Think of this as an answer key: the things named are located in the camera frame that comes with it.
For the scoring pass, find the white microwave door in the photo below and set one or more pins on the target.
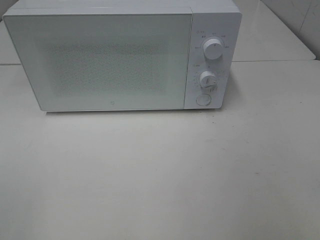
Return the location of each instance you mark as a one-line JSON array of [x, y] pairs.
[[104, 62]]

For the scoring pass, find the upper white power knob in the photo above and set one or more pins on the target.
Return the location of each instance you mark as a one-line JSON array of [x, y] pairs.
[[213, 48]]

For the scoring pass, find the white microwave oven body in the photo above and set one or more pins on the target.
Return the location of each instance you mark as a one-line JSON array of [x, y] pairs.
[[209, 18]]

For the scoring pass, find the round white door button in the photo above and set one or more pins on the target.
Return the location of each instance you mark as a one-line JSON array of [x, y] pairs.
[[203, 100]]

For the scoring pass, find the white timer knob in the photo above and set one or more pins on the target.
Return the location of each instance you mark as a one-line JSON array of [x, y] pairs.
[[208, 79]]

